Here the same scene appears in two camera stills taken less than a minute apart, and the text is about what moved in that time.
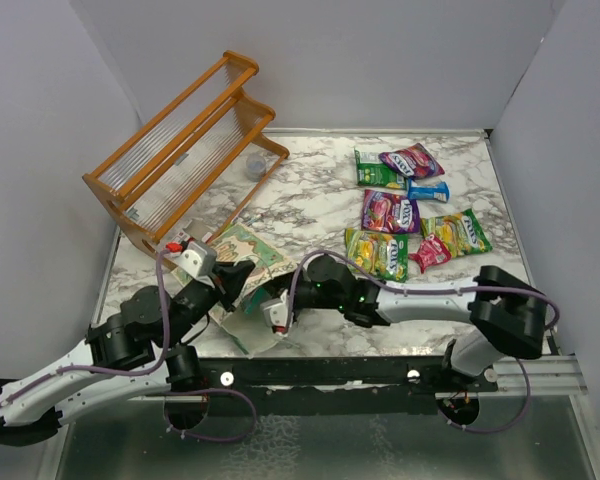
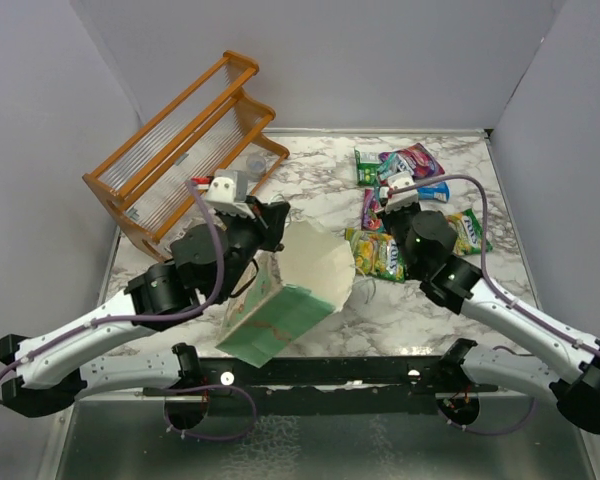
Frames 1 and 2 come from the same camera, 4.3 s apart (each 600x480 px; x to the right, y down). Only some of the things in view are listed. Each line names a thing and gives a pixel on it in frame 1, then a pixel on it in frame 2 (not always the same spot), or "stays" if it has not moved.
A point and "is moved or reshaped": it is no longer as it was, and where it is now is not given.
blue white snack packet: (441, 192) stays
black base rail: (330, 385) stays
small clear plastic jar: (256, 167) stays
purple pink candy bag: (414, 162) stays
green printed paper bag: (244, 264) is moved or reshaped
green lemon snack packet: (462, 232) stays
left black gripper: (232, 277) to (268, 224)
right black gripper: (282, 284) to (390, 213)
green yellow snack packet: (372, 171) stays
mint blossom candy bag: (254, 301) to (391, 165)
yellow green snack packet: (382, 254) stays
